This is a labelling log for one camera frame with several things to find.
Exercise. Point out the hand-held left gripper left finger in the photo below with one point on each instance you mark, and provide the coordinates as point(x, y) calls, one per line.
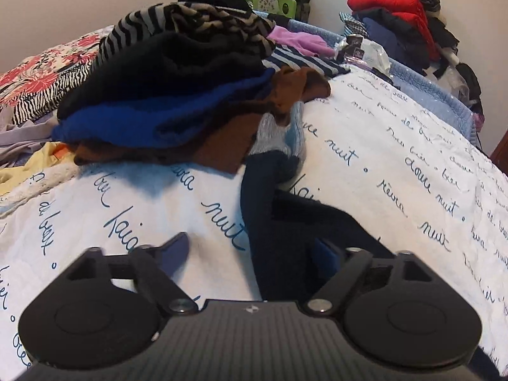
point(174, 252)

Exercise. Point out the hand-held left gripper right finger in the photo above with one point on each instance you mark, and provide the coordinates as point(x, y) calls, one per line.
point(325, 260)

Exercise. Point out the dark navy cloth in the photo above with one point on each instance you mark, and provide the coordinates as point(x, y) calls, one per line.
point(278, 226)

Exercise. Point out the grey blue knitted cloth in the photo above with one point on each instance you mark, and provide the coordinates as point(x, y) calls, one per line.
point(278, 135)

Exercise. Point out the black clothes pile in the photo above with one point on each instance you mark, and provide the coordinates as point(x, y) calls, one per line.
point(456, 47)

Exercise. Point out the white printed blanket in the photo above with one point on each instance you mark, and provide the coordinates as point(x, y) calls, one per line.
point(377, 206)

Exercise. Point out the blue fleece garment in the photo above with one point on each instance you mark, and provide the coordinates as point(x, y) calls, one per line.
point(131, 123)

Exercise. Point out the white lace cloth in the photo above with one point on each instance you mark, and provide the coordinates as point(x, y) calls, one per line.
point(39, 190)

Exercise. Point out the yellow cloth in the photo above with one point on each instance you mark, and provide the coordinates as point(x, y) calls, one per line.
point(35, 162)

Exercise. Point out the black fleece garment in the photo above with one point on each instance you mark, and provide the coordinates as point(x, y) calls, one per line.
point(178, 67)

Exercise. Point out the lavender cloth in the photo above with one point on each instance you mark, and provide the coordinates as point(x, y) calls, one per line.
point(24, 135)

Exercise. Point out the navy white striped garment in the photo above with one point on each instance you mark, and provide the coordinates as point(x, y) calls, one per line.
point(301, 61)

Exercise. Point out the brown wooden door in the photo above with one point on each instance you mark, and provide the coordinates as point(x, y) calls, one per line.
point(501, 154)

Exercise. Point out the light blue knitted blanket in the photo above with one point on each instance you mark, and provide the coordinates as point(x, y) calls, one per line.
point(428, 83)

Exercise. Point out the clear plastic wrap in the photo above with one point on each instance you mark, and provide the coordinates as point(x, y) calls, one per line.
point(375, 57)

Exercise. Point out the small dark box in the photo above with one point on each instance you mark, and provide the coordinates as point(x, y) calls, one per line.
point(351, 47)

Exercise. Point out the red floral zebra bedsheet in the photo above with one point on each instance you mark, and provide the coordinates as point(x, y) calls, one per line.
point(43, 75)

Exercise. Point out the purple garment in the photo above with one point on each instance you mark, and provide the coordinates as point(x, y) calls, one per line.
point(293, 37)

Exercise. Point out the dark blue garment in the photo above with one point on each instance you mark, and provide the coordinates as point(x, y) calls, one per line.
point(393, 39)

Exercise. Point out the black grey striped garment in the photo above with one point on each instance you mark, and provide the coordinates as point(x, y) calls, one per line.
point(158, 20)

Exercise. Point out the red jacket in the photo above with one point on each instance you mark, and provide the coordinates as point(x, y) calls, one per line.
point(397, 8)

